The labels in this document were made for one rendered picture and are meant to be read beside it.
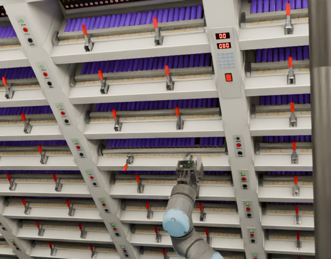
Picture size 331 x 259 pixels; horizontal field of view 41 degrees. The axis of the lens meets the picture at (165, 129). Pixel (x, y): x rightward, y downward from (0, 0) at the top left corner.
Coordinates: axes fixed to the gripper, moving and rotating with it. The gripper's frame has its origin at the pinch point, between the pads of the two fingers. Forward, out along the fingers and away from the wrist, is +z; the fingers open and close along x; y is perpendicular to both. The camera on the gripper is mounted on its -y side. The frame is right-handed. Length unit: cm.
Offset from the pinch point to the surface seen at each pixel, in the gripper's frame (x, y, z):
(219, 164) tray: -8.4, -8.5, 6.1
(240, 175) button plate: -16.5, -14.2, 5.3
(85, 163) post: 53, -7, 5
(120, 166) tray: 36.0, -9.1, 5.4
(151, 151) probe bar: 21.9, -4.5, 10.0
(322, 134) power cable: -44, 89, -96
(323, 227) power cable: -43, 84, -102
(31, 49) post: 54, 52, 3
